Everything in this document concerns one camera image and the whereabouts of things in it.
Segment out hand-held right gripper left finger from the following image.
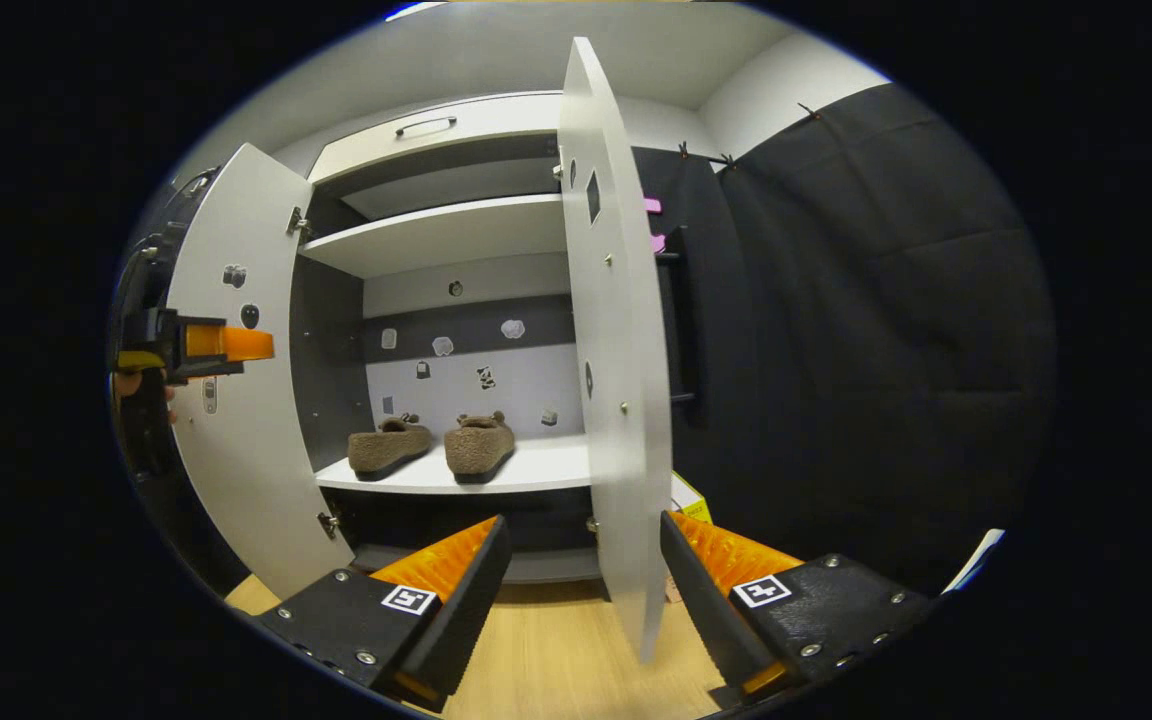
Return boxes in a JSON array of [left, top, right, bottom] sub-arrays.
[[254, 515, 514, 713]]

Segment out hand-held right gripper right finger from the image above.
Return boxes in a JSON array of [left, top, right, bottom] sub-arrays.
[[659, 510, 937, 701]]

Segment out brown fuzzy shoe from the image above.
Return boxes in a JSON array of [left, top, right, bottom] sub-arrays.
[[347, 414, 435, 482], [444, 411, 518, 485]]

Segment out white cabinet door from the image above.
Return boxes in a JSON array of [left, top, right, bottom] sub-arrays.
[[558, 37, 674, 664], [164, 143, 357, 599]]

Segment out white shoe cabinet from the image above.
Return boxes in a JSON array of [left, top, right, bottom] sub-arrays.
[[288, 90, 602, 586]]

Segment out white cabinet shelf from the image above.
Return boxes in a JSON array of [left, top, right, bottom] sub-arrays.
[[298, 193, 569, 279], [314, 435, 594, 494]]

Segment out white cabinet drawer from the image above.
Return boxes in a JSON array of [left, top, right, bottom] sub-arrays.
[[308, 92, 565, 184]]

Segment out white and yellow box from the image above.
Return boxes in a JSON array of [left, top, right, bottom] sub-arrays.
[[671, 472, 713, 524]]

